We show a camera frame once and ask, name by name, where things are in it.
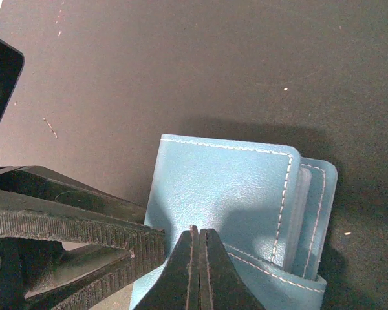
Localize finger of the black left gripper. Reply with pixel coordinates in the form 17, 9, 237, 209
0, 166, 146, 224
0, 190, 165, 309

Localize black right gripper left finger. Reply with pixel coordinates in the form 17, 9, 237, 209
135, 225, 200, 310

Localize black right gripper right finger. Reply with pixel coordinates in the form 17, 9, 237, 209
199, 229, 264, 309

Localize blue leather card holder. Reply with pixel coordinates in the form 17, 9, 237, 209
144, 134, 338, 309

